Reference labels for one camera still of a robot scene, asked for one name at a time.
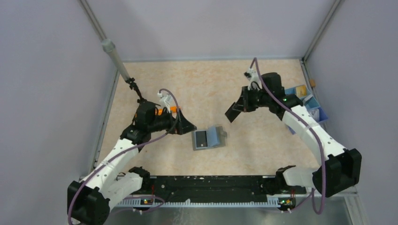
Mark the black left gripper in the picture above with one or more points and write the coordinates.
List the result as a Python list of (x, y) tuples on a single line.
[(185, 125)]

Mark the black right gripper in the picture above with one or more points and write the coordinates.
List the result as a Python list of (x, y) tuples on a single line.
[(243, 103)]

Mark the grey leather card holder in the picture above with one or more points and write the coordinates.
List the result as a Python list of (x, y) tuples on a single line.
[(216, 138)]

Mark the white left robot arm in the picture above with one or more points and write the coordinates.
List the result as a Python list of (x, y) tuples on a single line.
[(91, 199)]

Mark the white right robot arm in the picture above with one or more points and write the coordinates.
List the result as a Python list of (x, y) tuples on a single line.
[(339, 167)]

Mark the gold card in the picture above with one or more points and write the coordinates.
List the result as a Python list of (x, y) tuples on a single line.
[(301, 91)]

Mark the white patterned card in box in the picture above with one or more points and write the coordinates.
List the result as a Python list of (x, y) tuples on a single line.
[(315, 114)]

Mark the orange toy microphone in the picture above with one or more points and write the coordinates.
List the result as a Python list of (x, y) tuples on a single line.
[(172, 109)]

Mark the black tripod microphone stand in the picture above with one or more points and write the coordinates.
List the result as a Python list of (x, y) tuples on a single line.
[(110, 49)]

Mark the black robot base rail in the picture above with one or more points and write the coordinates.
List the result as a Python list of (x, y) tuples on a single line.
[(214, 189)]

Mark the small orange wall object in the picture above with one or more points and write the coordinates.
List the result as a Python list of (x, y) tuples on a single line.
[(312, 83)]

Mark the white slotted cable duct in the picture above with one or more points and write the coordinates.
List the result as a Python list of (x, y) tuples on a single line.
[(272, 202)]

